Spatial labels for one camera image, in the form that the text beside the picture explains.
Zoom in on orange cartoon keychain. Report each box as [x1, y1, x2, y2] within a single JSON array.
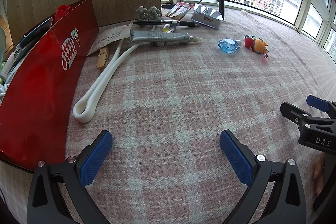
[[244, 35, 269, 59]]

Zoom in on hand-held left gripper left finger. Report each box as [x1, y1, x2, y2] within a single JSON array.
[[27, 130, 113, 224]]

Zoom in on black pen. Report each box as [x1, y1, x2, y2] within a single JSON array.
[[133, 19, 200, 28]]

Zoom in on person's right hand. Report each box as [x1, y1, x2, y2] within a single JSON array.
[[312, 153, 326, 197]]

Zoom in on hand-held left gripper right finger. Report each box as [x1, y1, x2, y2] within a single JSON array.
[[219, 130, 307, 224]]

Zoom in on grey squeeze tube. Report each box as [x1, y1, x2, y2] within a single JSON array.
[[129, 30, 203, 44]]

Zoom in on white massager with grey balls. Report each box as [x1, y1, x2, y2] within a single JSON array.
[[73, 6, 168, 123]]

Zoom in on red snack packet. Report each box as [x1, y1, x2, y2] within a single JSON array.
[[165, 2, 195, 20]]

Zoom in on blue glass bottle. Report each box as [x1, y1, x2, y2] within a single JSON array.
[[218, 38, 242, 53]]

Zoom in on pink plaid desktop cloth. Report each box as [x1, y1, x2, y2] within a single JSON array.
[[0, 7, 336, 224]]

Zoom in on red cardboard box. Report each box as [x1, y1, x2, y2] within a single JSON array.
[[0, 0, 100, 171]]

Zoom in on wooden clothespin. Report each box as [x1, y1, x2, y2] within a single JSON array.
[[96, 46, 109, 69]]

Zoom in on white paper packet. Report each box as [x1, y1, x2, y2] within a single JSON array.
[[88, 25, 132, 56]]

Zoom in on clear plastic box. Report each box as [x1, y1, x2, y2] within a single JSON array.
[[191, 4, 225, 30]]

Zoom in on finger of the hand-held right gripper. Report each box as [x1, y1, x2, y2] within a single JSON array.
[[306, 95, 336, 117], [280, 102, 313, 125]]

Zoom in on red plastic item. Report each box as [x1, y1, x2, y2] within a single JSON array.
[[56, 5, 72, 18]]

